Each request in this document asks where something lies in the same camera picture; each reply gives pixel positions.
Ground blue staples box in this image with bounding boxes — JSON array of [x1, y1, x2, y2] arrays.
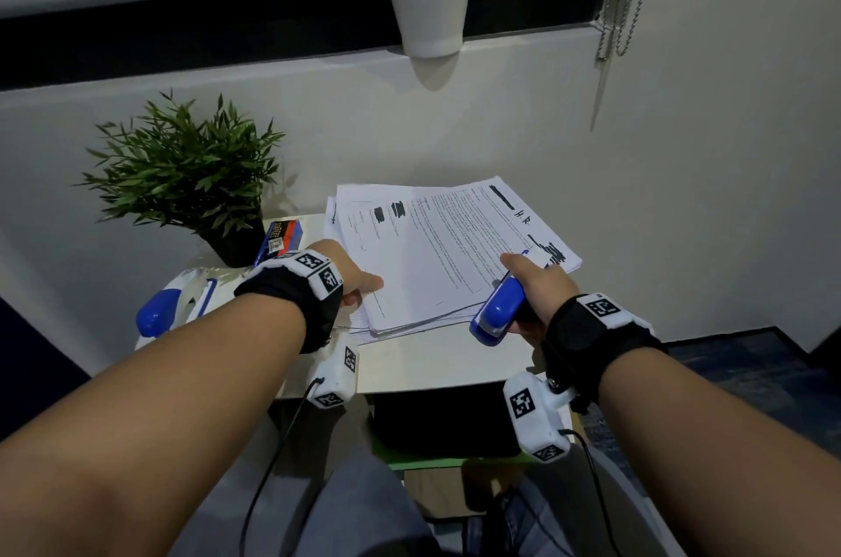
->
[[254, 220, 305, 267]]

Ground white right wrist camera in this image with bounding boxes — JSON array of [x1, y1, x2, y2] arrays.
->
[[503, 370, 578, 464]]

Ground person's left forearm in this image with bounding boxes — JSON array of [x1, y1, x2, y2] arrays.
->
[[0, 293, 308, 557]]

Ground person's right forearm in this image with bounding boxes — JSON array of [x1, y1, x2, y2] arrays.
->
[[597, 347, 841, 557]]

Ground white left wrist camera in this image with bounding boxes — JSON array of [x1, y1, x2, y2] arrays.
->
[[307, 329, 361, 411]]

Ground person's right hand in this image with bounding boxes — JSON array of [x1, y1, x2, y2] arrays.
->
[[500, 252, 583, 348]]

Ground green flat board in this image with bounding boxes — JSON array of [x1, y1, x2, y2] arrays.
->
[[371, 438, 537, 472]]

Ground black left camera cable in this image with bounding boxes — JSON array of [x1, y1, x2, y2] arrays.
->
[[239, 377, 327, 557]]

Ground person's left hand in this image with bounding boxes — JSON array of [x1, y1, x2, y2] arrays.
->
[[308, 239, 385, 308]]

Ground black right camera cable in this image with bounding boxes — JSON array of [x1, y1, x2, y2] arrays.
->
[[558, 428, 623, 557]]

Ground white hanging cup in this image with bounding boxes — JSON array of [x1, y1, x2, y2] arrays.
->
[[384, 0, 476, 60]]

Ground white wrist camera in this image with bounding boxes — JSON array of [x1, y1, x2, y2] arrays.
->
[[503, 370, 578, 464], [307, 329, 361, 411]]

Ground person's grey trousers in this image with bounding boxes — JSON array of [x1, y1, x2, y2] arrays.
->
[[170, 444, 684, 557]]

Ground stack of printed papers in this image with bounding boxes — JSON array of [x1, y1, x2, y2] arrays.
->
[[322, 176, 584, 346]]

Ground black camera cable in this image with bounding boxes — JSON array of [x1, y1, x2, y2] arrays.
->
[[239, 377, 327, 557], [558, 428, 623, 557]]

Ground dark window pane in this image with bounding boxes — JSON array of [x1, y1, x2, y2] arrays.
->
[[0, 0, 616, 92]]

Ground blue white stapler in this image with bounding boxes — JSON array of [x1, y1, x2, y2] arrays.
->
[[134, 267, 219, 349], [469, 247, 553, 349]]

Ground black left wrist strap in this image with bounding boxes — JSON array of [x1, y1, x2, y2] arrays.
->
[[234, 250, 345, 355]]

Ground green potted plant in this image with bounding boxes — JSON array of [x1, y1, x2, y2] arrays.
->
[[77, 91, 287, 269]]

